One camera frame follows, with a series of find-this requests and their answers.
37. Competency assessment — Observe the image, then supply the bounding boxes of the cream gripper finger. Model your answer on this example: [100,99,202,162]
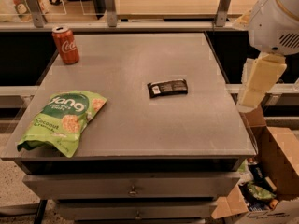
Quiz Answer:
[236,52,287,113]

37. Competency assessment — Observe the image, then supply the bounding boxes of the green rice chip bag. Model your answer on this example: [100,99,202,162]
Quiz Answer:
[17,91,107,158]

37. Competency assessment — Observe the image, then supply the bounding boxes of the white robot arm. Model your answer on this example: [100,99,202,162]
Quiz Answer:
[237,0,299,113]

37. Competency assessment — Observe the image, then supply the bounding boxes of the red coke can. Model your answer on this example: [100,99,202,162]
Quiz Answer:
[52,26,79,64]

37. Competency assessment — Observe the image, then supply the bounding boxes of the cardboard box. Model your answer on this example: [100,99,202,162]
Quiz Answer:
[212,106,299,224]

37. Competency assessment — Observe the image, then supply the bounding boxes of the black snack bar wrapper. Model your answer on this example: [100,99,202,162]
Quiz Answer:
[147,79,188,98]

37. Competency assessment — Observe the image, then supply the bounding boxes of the snack packages in box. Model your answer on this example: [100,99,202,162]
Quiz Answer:
[238,158,278,212]

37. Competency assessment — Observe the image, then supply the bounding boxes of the grey upper drawer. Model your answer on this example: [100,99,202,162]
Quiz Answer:
[23,172,239,200]

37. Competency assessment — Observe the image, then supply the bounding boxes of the grey drawer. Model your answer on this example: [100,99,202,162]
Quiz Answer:
[57,201,217,220]
[23,172,239,200]

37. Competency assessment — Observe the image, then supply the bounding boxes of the grey lower drawer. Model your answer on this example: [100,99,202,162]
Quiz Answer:
[57,201,217,220]

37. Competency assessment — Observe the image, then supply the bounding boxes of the right metal bracket post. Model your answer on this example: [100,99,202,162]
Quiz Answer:
[214,0,231,27]

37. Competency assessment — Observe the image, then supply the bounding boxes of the metal bracket post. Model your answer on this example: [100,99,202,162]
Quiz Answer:
[214,0,231,27]
[105,0,118,27]
[26,0,46,28]

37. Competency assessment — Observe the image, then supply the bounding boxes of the middle metal bracket post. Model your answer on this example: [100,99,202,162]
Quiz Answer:
[105,0,118,27]

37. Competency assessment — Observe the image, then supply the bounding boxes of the left metal bracket post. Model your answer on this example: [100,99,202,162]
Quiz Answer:
[26,0,46,28]

